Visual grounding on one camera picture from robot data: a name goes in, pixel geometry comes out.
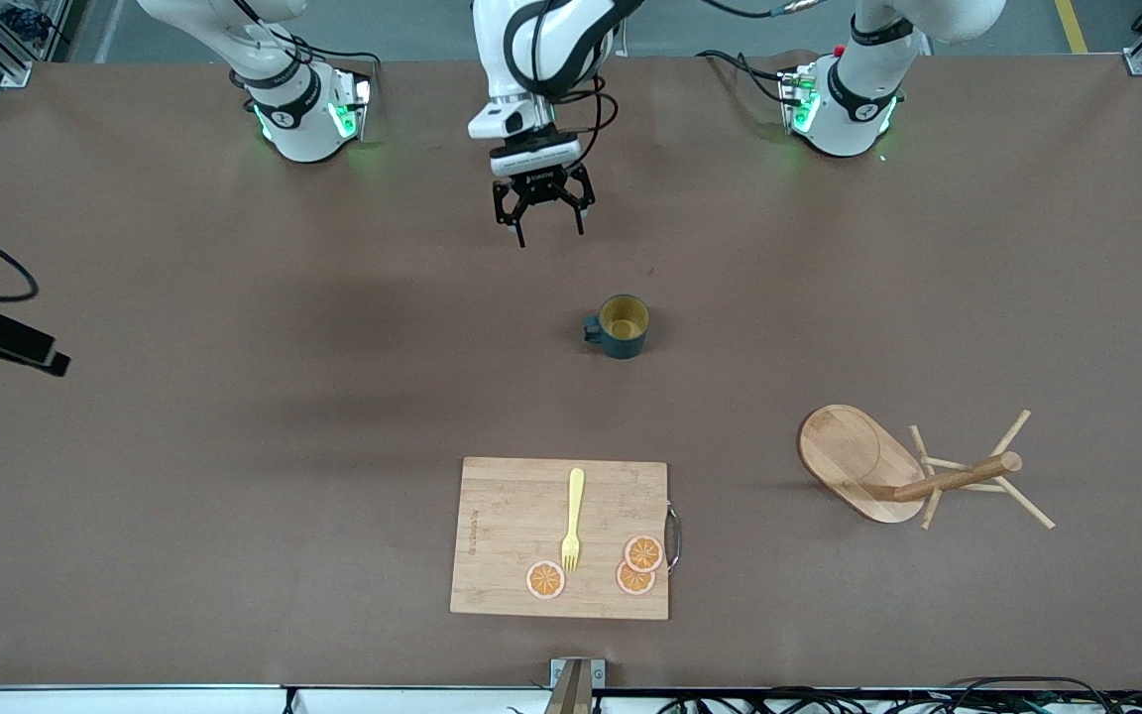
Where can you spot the orange slice toy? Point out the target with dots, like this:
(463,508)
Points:
(632,583)
(643,551)
(546,580)

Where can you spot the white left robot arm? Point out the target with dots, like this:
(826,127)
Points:
(531,50)

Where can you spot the white shelf board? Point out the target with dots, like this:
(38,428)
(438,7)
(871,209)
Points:
(135,702)

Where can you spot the metal mounting bracket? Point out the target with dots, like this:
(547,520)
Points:
(599,672)

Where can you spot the aluminium camera post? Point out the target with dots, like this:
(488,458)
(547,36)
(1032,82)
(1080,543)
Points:
(569,694)

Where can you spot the bamboo cutting board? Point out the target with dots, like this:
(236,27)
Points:
(512,516)

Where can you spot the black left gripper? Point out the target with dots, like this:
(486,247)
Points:
(539,181)

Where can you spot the yellow plastic fork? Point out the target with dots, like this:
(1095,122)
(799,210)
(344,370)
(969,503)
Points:
(576,496)

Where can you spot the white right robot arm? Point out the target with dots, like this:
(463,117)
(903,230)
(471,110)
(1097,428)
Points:
(298,124)

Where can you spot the wooden mug tree rack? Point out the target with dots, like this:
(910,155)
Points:
(844,451)

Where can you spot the dark teal mug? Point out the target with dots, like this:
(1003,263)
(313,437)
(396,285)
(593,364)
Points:
(623,342)

